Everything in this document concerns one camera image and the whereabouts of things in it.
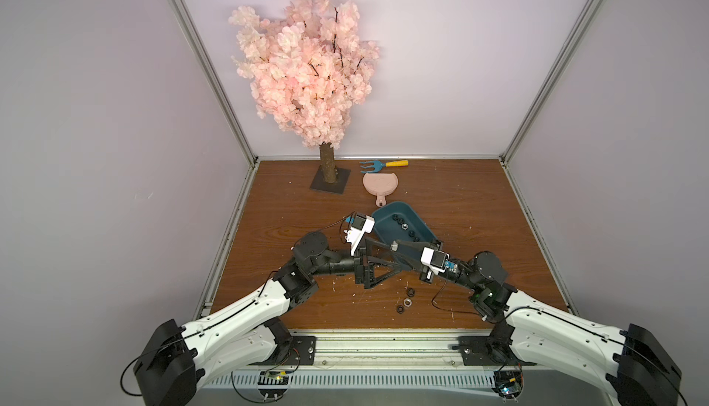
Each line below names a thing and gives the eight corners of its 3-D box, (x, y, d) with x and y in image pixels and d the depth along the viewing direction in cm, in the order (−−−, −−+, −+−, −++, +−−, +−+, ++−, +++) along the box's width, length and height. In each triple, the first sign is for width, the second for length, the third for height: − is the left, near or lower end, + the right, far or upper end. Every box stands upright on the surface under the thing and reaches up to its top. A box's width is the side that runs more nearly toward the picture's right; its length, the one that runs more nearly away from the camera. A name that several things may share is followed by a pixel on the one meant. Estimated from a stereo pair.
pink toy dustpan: (362, 207, 106) (362, 202, 104) (362, 177, 116) (362, 173, 114) (399, 207, 106) (400, 202, 104) (396, 177, 116) (397, 172, 114)
